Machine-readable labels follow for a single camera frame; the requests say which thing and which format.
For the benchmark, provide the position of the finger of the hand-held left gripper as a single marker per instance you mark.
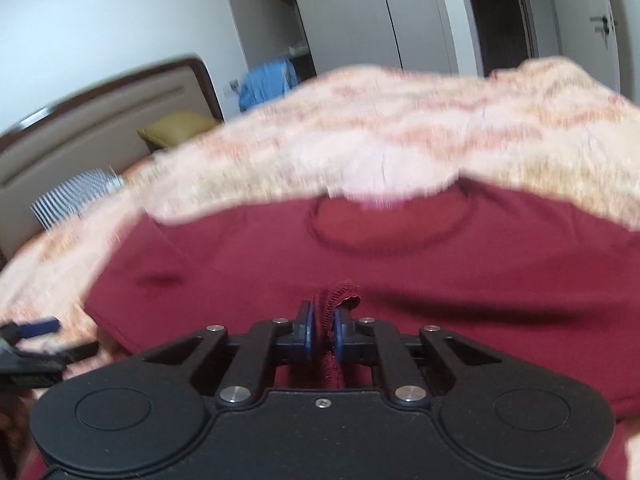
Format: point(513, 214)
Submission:
point(82, 350)
point(39, 327)

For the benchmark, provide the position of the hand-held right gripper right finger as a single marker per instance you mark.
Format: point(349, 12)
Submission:
point(339, 332)

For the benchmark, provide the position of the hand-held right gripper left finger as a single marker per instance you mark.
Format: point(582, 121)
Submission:
point(307, 331)

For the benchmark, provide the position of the maroon shirt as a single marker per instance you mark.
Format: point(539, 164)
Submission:
point(450, 270)

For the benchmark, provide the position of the blue striped pillow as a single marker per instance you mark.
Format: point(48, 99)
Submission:
point(75, 200)

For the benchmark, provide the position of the beige bed headboard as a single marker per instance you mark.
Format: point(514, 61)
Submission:
point(100, 125)

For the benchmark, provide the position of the floral blanket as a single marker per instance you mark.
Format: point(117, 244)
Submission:
point(400, 125)

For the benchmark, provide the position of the olive pillow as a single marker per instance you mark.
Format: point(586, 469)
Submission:
point(177, 130)

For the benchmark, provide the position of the blue cloth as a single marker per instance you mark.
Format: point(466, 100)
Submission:
point(265, 85)

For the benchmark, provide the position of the white wardrobe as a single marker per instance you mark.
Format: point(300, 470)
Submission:
point(380, 15)

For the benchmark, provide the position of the white door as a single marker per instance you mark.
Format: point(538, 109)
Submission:
point(595, 25)

